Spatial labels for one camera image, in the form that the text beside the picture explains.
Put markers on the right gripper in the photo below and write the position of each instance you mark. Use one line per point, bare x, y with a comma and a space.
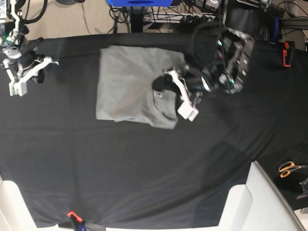
21, 63

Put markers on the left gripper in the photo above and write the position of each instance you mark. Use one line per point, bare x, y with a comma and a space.
194, 81

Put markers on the grey T-shirt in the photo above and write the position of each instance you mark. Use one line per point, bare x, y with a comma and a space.
125, 86

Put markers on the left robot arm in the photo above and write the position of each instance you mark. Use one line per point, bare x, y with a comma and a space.
220, 50

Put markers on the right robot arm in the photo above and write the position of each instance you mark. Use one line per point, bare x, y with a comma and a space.
13, 26

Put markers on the black table cloth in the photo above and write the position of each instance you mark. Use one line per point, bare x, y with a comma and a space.
131, 175

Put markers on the blue plastic box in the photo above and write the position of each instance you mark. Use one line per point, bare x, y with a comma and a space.
140, 3

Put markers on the red black clamp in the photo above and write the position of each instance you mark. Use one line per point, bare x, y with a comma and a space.
288, 53

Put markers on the white chair part left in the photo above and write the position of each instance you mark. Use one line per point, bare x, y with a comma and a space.
14, 214

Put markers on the red clamp front edge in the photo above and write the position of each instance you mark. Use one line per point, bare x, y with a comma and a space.
74, 216

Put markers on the white chair back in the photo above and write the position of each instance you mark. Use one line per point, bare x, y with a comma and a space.
258, 205

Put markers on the black object right edge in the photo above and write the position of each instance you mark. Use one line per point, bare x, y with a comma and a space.
304, 186

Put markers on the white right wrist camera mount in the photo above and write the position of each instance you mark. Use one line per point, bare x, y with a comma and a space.
18, 85

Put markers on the black metal stand post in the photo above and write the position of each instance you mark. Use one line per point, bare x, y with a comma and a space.
136, 18

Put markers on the orange handled scissors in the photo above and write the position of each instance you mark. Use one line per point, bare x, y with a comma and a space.
289, 167

